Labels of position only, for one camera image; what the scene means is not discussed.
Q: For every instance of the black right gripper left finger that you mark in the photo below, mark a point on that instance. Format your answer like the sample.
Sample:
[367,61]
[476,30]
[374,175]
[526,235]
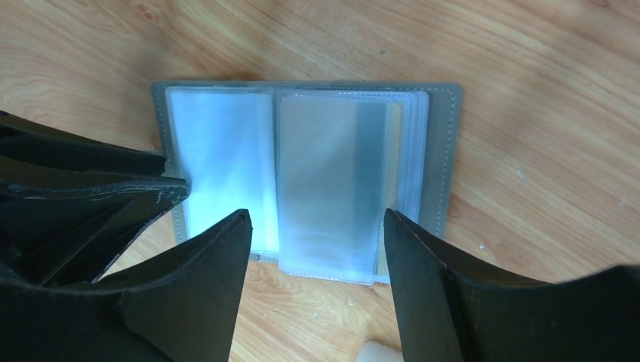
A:
[180,305]

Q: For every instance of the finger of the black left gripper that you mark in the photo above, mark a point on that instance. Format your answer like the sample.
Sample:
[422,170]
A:
[33,143]
[56,232]

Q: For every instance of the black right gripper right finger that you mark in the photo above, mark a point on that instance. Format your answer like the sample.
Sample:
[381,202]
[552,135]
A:
[453,306]

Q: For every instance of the grey leather card holder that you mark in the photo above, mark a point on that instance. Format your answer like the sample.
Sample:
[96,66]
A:
[316,163]

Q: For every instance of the white sponge packet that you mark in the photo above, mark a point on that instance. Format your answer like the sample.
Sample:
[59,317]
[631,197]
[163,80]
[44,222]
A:
[375,352]

